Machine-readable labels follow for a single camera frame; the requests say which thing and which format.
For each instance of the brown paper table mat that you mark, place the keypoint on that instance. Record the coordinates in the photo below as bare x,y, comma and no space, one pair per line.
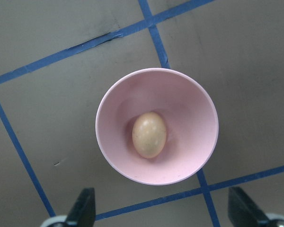
59,57

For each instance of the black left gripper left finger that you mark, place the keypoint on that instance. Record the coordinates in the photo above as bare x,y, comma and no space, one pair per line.
83,212

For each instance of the brown egg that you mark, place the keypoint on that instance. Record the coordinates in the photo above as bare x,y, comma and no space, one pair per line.
149,134

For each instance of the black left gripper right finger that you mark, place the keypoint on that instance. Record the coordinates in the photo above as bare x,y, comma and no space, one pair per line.
243,211

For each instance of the pink bowl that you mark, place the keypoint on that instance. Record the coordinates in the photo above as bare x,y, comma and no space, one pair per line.
189,115

